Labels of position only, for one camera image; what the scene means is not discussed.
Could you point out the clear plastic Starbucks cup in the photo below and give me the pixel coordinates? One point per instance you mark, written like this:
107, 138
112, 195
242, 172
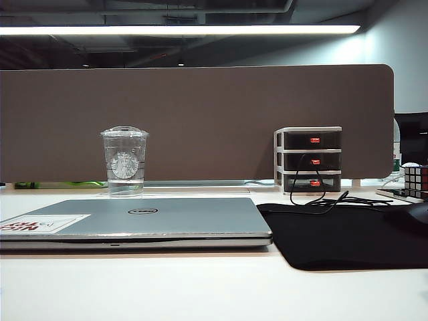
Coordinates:
124, 150

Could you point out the grey Dell laptop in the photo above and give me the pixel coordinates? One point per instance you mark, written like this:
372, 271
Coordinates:
167, 224

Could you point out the brown fabric desk divider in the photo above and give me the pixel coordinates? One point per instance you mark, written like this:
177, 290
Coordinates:
200, 117

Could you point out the green plastic object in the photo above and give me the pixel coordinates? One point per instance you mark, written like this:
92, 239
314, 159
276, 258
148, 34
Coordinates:
83, 184
26, 184

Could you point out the long ceiling light strip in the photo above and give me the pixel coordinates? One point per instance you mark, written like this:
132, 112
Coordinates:
167, 29

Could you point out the white divider foot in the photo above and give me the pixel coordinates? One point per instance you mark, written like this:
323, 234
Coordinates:
356, 183

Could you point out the black mouse pad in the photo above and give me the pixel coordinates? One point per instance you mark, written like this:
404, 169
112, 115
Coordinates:
334, 240

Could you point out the water bottle with green label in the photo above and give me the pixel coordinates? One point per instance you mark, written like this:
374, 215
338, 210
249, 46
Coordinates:
397, 147

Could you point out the black monitor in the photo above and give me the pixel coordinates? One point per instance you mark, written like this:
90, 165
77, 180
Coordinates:
414, 140

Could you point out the Rubik's cube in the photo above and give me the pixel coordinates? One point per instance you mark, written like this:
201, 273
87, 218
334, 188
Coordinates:
416, 180

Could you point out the black computer mouse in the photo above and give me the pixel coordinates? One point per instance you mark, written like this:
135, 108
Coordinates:
419, 214

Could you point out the white drawer organizer frame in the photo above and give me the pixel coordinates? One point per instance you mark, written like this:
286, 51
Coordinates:
279, 150

